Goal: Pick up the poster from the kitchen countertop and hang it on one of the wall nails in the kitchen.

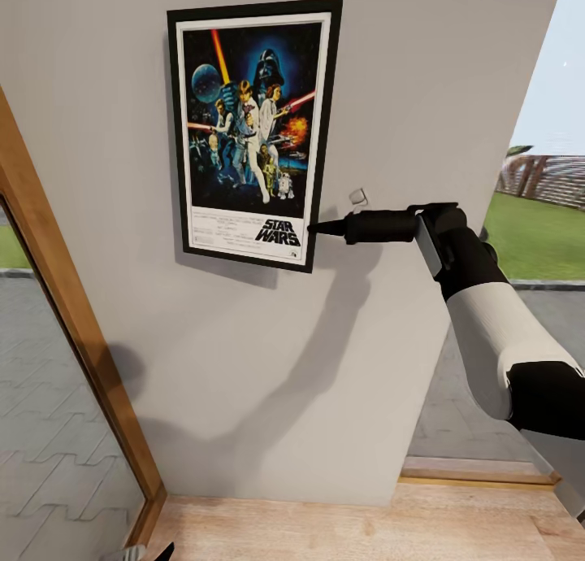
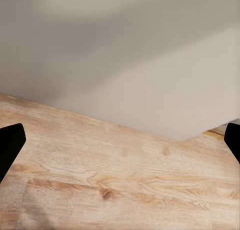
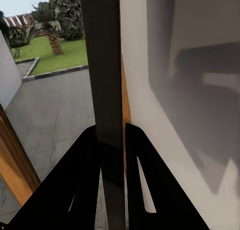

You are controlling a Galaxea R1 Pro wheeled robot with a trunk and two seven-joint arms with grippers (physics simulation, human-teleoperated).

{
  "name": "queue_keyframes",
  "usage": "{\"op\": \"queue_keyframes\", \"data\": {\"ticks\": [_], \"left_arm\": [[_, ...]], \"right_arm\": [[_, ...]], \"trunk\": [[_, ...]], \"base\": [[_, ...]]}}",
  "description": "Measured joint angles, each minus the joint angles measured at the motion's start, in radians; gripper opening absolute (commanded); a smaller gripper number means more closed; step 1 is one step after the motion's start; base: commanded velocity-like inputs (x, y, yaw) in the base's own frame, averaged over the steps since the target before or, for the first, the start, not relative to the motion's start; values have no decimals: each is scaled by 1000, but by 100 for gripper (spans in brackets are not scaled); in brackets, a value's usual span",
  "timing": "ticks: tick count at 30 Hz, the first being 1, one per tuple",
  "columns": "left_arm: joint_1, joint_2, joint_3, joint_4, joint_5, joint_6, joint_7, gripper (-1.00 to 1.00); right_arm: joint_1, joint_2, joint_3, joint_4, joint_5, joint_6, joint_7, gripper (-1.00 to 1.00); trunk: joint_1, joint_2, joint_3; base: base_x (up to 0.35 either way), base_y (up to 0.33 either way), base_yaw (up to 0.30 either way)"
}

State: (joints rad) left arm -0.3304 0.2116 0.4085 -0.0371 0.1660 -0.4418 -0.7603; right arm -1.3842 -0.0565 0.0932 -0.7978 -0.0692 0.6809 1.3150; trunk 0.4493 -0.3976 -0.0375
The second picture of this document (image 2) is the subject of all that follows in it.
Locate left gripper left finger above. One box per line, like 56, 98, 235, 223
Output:
0, 123, 26, 183

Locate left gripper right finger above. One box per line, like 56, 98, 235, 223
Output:
224, 123, 240, 163

